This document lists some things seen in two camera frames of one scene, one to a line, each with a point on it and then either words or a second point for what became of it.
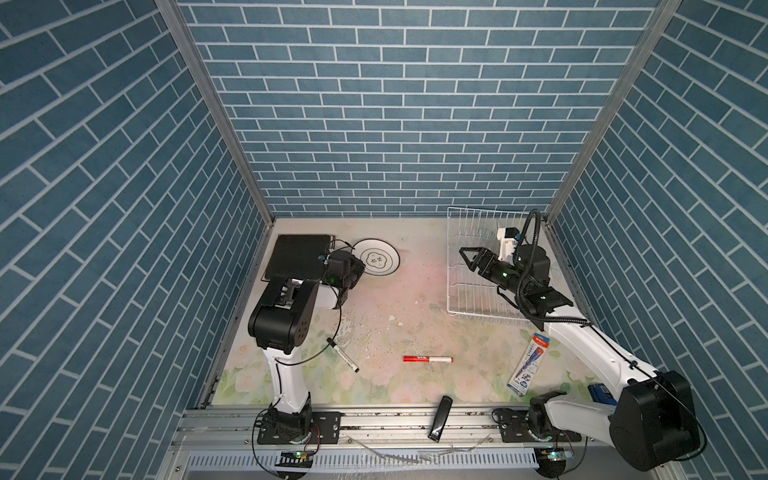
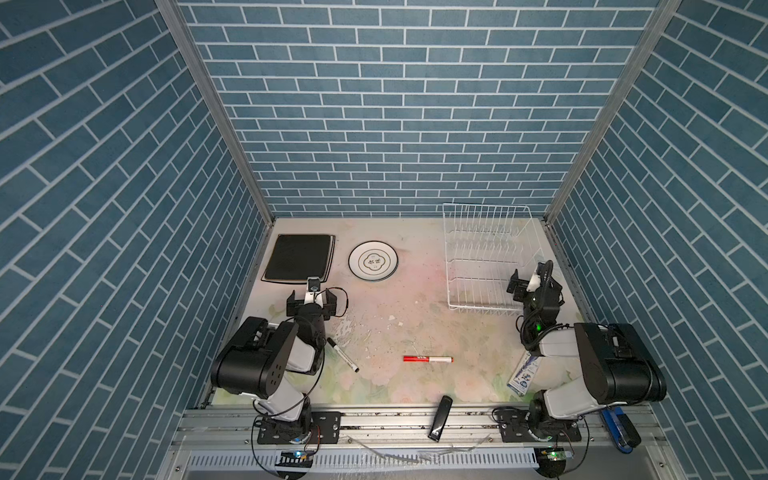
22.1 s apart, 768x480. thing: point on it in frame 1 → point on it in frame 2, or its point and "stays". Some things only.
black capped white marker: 343,355 stays
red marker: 430,359 stays
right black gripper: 480,260 → 520,296
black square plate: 296,256 stays
